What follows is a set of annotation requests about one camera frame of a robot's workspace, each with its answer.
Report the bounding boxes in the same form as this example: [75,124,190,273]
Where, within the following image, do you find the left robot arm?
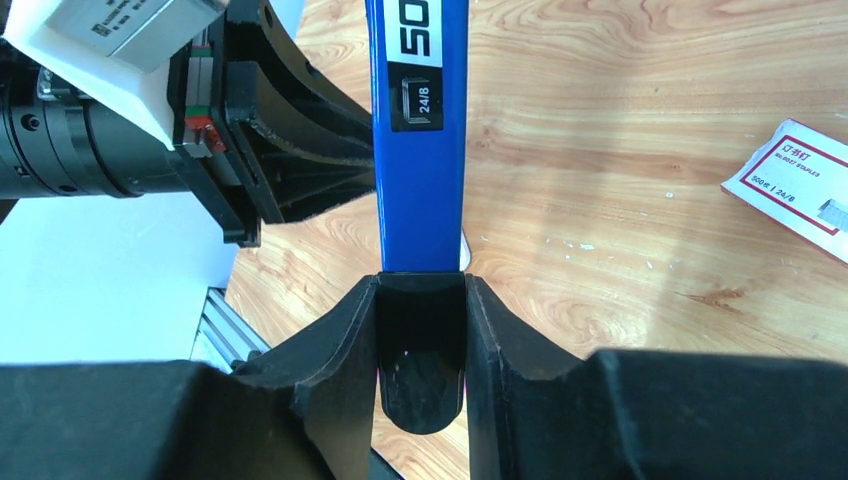
[1,1,376,247]

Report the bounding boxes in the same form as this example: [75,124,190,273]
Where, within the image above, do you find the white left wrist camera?
[2,0,228,149]

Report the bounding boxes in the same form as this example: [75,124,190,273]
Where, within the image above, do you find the white red staple box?
[721,119,847,263]

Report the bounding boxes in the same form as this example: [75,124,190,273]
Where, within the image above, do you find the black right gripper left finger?
[1,276,374,479]

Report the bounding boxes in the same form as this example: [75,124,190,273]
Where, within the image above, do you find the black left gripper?
[168,1,376,247]

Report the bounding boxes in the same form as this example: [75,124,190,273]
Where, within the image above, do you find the blue stapler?
[366,1,470,435]

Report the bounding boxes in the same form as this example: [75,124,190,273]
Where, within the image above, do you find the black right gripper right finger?
[466,276,847,479]

